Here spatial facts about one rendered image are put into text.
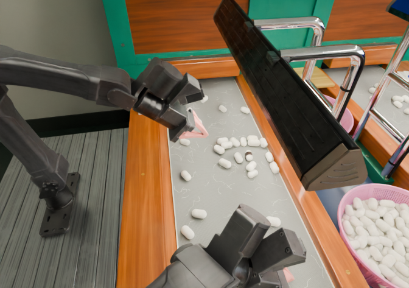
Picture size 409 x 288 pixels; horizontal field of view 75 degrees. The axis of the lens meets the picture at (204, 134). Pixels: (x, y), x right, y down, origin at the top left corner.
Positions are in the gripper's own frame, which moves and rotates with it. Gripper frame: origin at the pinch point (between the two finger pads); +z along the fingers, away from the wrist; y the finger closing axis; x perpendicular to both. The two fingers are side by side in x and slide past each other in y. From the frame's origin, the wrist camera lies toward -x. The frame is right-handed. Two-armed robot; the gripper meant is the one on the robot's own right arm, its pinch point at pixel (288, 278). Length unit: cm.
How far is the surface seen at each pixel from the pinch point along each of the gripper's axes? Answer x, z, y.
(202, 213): 9.4, -10.9, 16.8
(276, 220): -1.2, 1.6, 12.3
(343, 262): -8.0, 8.9, 1.1
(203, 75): 0, -7, 73
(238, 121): -1, 4, 51
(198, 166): 10.0, -8.5, 33.1
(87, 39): 50, -43, 153
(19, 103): 117, -60, 151
